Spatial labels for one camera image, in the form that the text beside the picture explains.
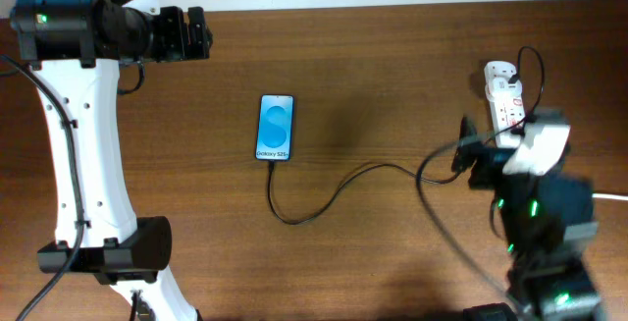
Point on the white power strip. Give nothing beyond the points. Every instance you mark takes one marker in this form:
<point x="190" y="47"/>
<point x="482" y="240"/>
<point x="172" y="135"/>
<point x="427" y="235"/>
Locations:
<point x="505" y="112"/>

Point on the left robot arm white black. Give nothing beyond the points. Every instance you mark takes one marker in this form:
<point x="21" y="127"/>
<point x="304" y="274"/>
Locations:
<point x="73" y="51"/>

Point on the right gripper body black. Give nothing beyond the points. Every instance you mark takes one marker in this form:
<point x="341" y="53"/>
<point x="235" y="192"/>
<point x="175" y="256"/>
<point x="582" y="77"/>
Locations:
<point x="484" y="162"/>

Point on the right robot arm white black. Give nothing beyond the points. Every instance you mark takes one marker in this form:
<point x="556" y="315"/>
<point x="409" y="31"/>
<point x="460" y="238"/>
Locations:
<point x="548" y="219"/>

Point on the blue Galaxy smartphone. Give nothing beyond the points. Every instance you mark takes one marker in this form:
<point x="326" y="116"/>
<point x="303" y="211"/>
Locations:
<point x="274" y="133"/>

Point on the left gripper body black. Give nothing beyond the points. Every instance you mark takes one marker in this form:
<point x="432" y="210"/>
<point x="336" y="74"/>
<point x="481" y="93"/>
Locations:
<point x="170" y="37"/>

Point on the white USB charger plug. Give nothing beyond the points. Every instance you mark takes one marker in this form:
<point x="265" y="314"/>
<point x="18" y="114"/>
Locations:
<point x="502" y="87"/>

